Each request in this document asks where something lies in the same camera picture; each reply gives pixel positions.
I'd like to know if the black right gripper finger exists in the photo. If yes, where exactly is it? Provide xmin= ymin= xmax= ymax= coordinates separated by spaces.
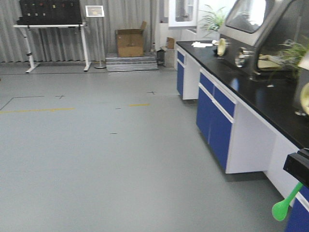
xmin=283 ymin=148 xmax=309 ymax=188

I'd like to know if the green plastic spoon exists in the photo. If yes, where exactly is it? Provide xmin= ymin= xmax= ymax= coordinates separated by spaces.
xmin=271 ymin=182 xmax=303 ymax=221

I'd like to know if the blue white lab bench cabinet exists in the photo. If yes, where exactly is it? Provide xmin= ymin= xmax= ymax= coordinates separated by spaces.
xmin=174 ymin=40 xmax=309 ymax=232

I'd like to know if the white glass door cabinet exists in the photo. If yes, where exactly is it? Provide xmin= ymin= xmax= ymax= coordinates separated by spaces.
xmin=158 ymin=0 xmax=198 ymax=29

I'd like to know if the green plant on right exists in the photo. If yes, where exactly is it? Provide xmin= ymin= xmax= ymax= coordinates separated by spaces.
xmin=267 ymin=36 xmax=309 ymax=84

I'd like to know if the steel glove box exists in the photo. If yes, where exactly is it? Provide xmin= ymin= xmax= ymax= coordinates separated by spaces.
xmin=217 ymin=0 xmax=309 ymax=79

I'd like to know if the white paper on counter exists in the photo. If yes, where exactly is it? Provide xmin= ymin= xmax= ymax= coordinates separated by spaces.
xmin=191 ymin=41 xmax=213 ymax=48

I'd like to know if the potted green plant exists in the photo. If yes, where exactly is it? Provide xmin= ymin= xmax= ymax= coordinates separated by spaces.
xmin=199 ymin=4 xmax=226 ymax=34

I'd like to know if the small steel trash bin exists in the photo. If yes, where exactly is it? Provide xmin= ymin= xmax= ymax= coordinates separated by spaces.
xmin=156 ymin=48 xmax=167 ymax=66

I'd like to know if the small cardboard box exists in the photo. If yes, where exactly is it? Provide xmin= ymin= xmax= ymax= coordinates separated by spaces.
xmin=166 ymin=37 xmax=175 ymax=49

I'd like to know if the metal grating ramp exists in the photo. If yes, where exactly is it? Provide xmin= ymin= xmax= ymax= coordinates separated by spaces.
xmin=106 ymin=52 xmax=158 ymax=73

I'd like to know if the large cardboard box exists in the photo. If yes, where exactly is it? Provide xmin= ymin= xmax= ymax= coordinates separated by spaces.
xmin=116 ymin=21 xmax=147 ymax=58

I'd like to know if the sign on pole stand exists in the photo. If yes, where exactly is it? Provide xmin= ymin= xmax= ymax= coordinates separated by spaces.
xmin=85 ymin=5 xmax=106 ymax=69

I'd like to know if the grey pleated curtain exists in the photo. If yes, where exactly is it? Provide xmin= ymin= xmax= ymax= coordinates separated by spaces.
xmin=0 ymin=0 xmax=158 ymax=63

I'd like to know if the white standing desk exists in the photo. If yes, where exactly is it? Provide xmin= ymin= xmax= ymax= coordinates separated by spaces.
xmin=13 ymin=21 xmax=91 ymax=73

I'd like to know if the black equipment panel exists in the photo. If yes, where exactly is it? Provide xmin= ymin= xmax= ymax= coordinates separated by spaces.
xmin=16 ymin=0 xmax=83 ymax=25

